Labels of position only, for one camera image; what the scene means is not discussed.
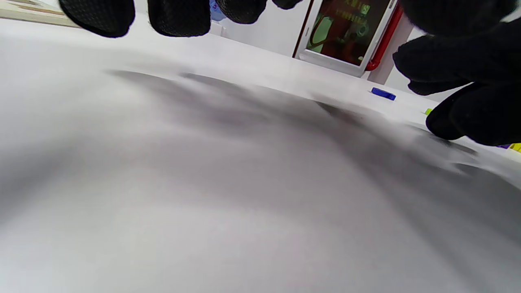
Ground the person's left hand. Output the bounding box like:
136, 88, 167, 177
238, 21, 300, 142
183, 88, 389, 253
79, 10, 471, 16
58, 0, 518, 38

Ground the person's right hand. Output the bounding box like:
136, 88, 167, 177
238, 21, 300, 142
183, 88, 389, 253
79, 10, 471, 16
393, 18, 521, 147

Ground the wooden math block puzzle board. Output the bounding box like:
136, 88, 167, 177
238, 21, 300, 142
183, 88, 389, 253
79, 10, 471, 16
0, 0, 80, 28

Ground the small blue math block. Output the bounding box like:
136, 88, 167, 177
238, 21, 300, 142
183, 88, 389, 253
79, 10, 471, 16
371, 87, 396, 101

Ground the red pipe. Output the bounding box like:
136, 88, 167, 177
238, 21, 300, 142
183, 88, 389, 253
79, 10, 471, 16
365, 4, 404, 72

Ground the upturned blue water bottle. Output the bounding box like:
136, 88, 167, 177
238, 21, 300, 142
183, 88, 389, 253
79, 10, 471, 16
210, 0, 226, 22

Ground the glass door fire hose cabinet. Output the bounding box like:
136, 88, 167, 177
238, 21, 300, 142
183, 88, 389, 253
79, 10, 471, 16
294, 0, 404, 78

